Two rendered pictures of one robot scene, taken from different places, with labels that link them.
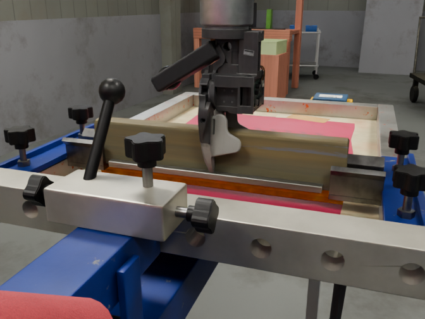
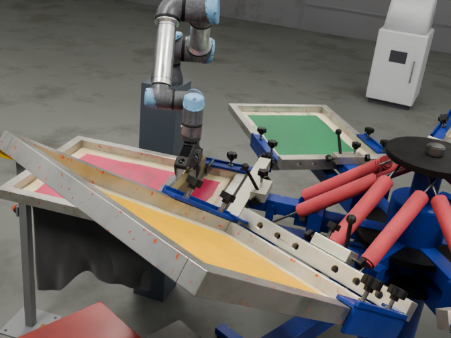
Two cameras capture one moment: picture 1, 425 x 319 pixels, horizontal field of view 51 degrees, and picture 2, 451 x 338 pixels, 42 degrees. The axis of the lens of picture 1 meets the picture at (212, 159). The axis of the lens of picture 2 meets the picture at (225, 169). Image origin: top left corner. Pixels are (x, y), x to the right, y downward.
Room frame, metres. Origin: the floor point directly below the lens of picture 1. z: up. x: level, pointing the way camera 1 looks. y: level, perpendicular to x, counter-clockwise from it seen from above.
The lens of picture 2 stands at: (0.71, 1.98, 2.00)
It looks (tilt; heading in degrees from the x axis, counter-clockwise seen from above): 25 degrees down; 265
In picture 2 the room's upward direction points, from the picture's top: 6 degrees clockwise
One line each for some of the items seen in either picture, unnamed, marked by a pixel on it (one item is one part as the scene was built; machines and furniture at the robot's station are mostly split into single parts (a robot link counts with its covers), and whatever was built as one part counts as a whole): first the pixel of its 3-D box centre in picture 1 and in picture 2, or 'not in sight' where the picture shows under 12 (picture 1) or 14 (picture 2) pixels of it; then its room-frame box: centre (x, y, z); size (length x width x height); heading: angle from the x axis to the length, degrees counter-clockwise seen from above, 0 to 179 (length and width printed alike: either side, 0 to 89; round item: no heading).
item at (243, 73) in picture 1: (231, 71); (190, 149); (0.66, -0.03, 1.15); 0.09 x 0.08 x 0.12; 71
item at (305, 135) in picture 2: not in sight; (316, 128); (0.06, -0.62, 1.05); 1.08 x 0.61 x 0.23; 101
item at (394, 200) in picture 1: (399, 208); (211, 167); (0.56, -0.26, 0.98); 0.30 x 0.05 x 0.07; 161
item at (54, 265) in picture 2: not in sight; (93, 257); (1.00, 0.11, 0.74); 0.46 x 0.04 x 0.42; 161
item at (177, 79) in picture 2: not in sight; (167, 71); (0.78, -0.71, 1.25); 0.15 x 0.15 x 0.10
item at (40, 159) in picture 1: (58, 164); not in sight; (0.74, 0.27, 0.98); 0.30 x 0.05 x 0.07; 161
